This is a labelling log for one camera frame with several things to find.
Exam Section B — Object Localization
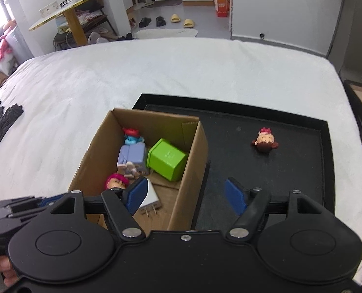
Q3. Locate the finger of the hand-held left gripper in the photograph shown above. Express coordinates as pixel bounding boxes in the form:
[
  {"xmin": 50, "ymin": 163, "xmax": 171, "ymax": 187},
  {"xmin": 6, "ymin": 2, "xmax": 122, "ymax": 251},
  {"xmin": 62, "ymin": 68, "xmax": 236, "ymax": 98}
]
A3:
[{"xmin": 0, "ymin": 194, "xmax": 66, "ymax": 221}]

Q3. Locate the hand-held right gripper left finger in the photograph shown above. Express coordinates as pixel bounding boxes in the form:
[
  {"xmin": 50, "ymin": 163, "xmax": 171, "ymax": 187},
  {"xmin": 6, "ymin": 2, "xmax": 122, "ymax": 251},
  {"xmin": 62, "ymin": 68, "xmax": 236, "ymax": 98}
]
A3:
[{"xmin": 49, "ymin": 177, "xmax": 150, "ymax": 240}]

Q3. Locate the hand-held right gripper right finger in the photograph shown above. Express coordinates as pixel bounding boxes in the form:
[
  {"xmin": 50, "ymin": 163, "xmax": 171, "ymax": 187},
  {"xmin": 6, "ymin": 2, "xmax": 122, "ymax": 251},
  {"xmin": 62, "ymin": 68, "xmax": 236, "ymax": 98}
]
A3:
[{"xmin": 224, "ymin": 177, "xmax": 322, "ymax": 239}]

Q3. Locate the white plug charger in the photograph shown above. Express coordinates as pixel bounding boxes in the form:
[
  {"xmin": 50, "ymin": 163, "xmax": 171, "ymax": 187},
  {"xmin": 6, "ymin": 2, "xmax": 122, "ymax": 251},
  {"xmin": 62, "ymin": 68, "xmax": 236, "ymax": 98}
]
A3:
[{"xmin": 137, "ymin": 178, "xmax": 162, "ymax": 217}]

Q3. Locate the pink-haired toy figurine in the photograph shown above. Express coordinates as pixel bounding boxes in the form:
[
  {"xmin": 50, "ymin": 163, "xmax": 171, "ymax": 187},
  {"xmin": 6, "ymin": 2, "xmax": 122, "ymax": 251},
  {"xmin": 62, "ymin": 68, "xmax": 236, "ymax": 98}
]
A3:
[{"xmin": 105, "ymin": 173, "xmax": 129, "ymax": 191}]

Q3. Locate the lavender toy figurine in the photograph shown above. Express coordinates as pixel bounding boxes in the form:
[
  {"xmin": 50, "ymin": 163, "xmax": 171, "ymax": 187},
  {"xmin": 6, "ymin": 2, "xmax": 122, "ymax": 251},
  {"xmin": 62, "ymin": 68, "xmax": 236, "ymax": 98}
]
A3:
[{"xmin": 117, "ymin": 143, "xmax": 149, "ymax": 178}]

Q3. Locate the black rectangular tray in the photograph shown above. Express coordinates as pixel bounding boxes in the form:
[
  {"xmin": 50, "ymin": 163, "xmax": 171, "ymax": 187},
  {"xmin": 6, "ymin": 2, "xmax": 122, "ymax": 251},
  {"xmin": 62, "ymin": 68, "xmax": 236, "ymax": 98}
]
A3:
[{"xmin": 131, "ymin": 93, "xmax": 336, "ymax": 231}]

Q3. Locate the green cube block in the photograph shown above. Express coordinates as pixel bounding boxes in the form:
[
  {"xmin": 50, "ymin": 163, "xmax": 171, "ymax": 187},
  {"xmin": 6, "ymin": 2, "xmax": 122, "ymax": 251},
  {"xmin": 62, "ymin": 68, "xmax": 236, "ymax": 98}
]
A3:
[{"xmin": 146, "ymin": 138, "xmax": 188, "ymax": 182}]

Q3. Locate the brown cardboard box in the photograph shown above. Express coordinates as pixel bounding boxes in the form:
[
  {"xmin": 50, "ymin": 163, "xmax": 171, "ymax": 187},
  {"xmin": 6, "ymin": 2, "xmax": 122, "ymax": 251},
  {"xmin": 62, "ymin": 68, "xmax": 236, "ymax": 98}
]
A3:
[{"xmin": 67, "ymin": 108, "xmax": 210, "ymax": 231}]

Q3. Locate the blue figurine with red hat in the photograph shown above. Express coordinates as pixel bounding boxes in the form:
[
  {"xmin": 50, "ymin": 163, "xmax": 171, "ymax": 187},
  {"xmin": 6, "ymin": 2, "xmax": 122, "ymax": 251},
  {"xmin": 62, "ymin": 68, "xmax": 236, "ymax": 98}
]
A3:
[{"xmin": 122, "ymin": 127, "xmax": 146, "ymax": 145}]

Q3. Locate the brown-haired toy figurine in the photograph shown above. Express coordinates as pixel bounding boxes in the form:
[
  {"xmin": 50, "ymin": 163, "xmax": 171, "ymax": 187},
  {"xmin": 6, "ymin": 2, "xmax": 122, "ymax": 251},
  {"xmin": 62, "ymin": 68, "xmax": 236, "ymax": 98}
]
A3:
[{"xmin": 251, "ymin": 127, "xmax": 280, "ymax": 154}]

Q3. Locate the pink plush toy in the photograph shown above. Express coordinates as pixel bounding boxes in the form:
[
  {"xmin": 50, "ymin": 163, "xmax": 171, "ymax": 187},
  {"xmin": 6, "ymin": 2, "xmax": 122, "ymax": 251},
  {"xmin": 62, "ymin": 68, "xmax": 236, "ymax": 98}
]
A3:
[{"xmin": 0, "ymin": 20, "xmax": 17, "ymax": 63}]

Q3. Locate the orange cardboard box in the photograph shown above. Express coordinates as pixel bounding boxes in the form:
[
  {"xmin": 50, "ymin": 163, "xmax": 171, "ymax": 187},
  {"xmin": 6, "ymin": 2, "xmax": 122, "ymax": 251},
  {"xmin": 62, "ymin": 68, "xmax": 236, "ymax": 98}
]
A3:
[{"xmin": 214, "ymin": 0, "xmax": 231, "ymax": 18}]

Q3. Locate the small white box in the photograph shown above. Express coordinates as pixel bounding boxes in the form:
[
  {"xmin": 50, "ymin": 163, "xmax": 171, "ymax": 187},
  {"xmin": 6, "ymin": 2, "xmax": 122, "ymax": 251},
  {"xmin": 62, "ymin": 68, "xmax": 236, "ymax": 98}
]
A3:
[{"xmin": 40, "ymin": 2, "xmax": 59, "ymax": 18}]

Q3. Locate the round gold-rimmed table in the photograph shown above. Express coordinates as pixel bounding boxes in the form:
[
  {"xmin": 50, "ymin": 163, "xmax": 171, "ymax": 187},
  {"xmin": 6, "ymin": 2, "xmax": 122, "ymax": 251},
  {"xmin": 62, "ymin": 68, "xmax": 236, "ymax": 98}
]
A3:
[{"xmin": 28, "ymin": 0, "xmax": 110, "ymax": 46}]

